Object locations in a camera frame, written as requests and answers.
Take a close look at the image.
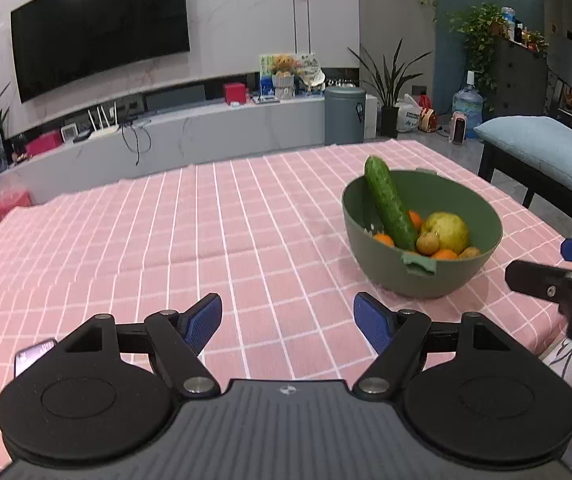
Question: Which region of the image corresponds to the dark grey cabinet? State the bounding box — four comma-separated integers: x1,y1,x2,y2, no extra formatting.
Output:
493,37,552,121

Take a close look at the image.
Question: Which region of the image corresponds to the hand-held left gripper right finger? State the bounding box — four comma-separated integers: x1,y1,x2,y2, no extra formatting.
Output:
353,291,514,397

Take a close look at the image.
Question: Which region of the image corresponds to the black chair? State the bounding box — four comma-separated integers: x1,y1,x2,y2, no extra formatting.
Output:
477,137,572,243

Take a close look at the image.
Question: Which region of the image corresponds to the black cable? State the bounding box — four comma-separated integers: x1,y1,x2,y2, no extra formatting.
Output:
121,120,152,166

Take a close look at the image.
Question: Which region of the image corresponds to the grey trash can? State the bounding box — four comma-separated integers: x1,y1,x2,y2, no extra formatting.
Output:
323,86,367,146

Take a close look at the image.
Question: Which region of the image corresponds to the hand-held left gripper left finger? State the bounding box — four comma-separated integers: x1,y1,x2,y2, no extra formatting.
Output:
61,292,224,399

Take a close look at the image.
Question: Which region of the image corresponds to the red box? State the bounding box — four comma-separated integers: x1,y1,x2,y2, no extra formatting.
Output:
223,82,249,107

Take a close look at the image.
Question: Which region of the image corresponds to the long-leaf plant in black pot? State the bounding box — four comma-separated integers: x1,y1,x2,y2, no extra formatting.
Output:
348,40,432,138

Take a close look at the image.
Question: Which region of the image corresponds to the green colander bowl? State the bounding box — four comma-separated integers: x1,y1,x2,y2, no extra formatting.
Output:
342,169,504,300

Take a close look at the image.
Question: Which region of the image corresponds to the yellow-green pear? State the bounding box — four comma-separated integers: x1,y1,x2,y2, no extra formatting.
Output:
420,212,469,255

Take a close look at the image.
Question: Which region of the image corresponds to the pink plastic bag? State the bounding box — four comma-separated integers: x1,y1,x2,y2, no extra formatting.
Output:
0,190,33,223

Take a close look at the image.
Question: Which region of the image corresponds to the leafy pothos plant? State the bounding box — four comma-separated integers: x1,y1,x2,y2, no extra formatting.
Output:
448,2,509,106

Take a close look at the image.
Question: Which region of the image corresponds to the light blue cushion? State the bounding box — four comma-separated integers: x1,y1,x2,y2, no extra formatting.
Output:
473,116,572,208

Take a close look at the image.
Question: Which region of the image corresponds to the white plastic bag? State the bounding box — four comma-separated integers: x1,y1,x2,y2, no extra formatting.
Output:
396,94,424,133

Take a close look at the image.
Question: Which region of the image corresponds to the white router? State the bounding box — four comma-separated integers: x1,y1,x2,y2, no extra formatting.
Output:
87,101,119,140

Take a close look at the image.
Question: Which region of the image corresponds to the grey marble television console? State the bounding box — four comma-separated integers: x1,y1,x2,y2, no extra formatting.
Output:
0,80,382,211

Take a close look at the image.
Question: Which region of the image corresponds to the green cucumber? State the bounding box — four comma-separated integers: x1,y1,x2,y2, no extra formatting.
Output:
364,156,419,252

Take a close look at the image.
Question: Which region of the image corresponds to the pink box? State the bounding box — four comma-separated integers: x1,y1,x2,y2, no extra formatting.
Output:
25,131,63,158

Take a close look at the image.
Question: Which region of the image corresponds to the smartphone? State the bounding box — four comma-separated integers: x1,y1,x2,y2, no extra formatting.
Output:
14,338,58,377

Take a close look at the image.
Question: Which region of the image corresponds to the pink checkered tablecloth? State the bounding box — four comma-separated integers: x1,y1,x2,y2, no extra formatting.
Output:
0,139,572,480

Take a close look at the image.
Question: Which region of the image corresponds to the blue water jug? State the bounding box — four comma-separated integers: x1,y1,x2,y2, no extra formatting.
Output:
452,71,483,138

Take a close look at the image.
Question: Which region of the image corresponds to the pink small heater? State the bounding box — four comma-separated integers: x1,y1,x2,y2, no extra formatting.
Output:
448,112,468,145

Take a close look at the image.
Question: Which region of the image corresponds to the black television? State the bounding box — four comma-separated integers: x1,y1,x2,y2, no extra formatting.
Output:
10,0,190,103

